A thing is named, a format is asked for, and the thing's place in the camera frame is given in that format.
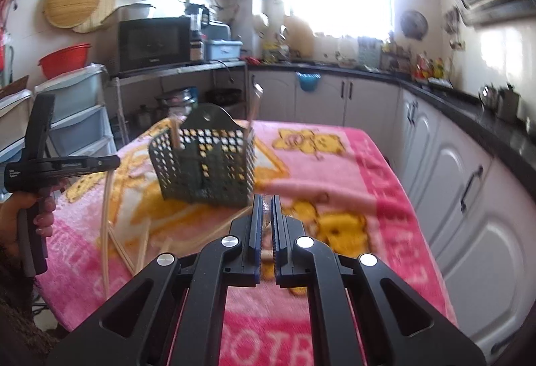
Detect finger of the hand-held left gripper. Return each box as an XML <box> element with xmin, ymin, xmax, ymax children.
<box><xmin>96</xmin><ymin>156</ymin><xmax>121</xmax><ymax>172</ymax></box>

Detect black microwave oven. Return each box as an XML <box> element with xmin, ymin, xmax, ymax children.
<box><xmin>117</xmin><ymin>16</ymin><xmax>191</xmax><ymax>73</ymax></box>

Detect round bamboo tray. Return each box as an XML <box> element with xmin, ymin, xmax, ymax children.
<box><xmin>44</xmin><ymin>0</ymin><xmax>117</xmax><ymax>34</ymax></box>

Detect dark plastic utensil basket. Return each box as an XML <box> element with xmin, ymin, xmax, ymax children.
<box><xmin>148</xmin><ymin>103</ymin><xmax>257</xmax><ymax>208</ymax></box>

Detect white kitchen cabinets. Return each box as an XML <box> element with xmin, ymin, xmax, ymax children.
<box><xmin>247</xmin><ymin>66</ymin><xmax>536</xmax><ymax>358</ymax></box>

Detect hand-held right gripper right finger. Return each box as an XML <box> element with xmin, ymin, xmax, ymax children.
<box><xmin>271</xmin><ymin>194</ymin><xmax>488</xmax><ymax>366</ymax></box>

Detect white plastic drawer unit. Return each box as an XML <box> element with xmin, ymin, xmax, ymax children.
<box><xmin>0</xmin><ymin>89</ymin><xmax>34</xmax><ymax>166</ymax></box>

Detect metal shelf table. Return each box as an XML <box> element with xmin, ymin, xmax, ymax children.
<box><xmin>105</xmin><ymin>60</ymin><xmax>248</xmax><ymax>140</ymax></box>

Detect steel kettle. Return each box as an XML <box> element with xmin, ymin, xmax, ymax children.
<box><xmin>478</xmin><ymin>83</ymin><xmax>503</xmax><ymax>109</ymax></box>

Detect stacked metal pots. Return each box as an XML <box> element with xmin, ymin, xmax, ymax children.
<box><xmin>156</xmin><ymin>86</ymin><xmax>198</xmax><ymax>115</ymax></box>

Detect grey plastic drawer unit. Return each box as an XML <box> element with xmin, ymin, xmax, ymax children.
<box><xmin>33</xmin><ymin>63</ymin><xmax>119</xmax><ymax>159</ymax></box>

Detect dark kitchen countertop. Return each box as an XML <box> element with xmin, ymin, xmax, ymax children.
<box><xmin>247</xmin><ymin>60</ymin><xmax>536</xmax><ymax>191</ymax></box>

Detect blue hanging basin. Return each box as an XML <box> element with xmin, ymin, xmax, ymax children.
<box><xmin>295</xmin><ymin>72</ymin><xmax>322</xmax><ymax>92</ymax></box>

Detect blue plastic box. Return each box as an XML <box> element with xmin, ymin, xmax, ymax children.
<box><xmin>204</xmin><ymin>40</ymin><xmax>244</xmax><ymax>61</ymax></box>

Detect plastic-wrapped chopstick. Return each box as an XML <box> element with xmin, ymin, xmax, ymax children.
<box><xmin>260</xmin><ymin>193</ymin><xmax>275</xmax><ymax>264</ymax></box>
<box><xmin>246</xmin><ymin>82</ymin><xmax>264</xmax><ymax>128</ymax></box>

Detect pink printed blanket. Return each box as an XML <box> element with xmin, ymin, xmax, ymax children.
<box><xmin>36</xmin><ymin>119</ymin><xmax>457</xmax><ymax>366</ymax></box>

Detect round wall strainer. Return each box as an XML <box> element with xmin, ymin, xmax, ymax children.
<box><xmin>400</xmin><ymin>10</ymin><xmax>428</xmax><ymax>41</ymax></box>

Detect red plastic basin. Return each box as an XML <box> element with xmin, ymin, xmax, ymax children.
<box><xmin>38</xmin><ymin>43</ymin><xmax>93</xmax><ymax>79</ymax></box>

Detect black blender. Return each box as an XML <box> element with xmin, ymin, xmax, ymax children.
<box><xmin>184</xmin><ymin>3</ymin><xmax>210</xmax><ymax>61</ymax></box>

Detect white bowl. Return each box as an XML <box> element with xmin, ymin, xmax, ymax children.
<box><xmin>118</xmin><ymin>3</ymin><xmax>156</xmax><ymax>20</ymax></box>

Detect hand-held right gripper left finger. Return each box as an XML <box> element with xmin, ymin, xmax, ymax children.
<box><xmin>46</xmin><ymin>194</ymin><xmax>264</xmax><ymax>366</ymax></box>

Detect person's left hand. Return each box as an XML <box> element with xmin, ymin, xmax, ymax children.
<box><xmin>0</xmin><ymin>194</ymin><xmax>56</xmax><ymax>249</ymax></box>

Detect grey appliance box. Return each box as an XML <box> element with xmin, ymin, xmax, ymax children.
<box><xmin>207</xmin><ymin>23</ymin><xmax>232</xmax><ymax>42</ymax></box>

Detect person's left forearm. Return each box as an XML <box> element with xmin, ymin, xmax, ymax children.
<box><xmin>0</xmin><ymin>242</ymin><xmax>57</xmax><ymax>366</ymax></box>

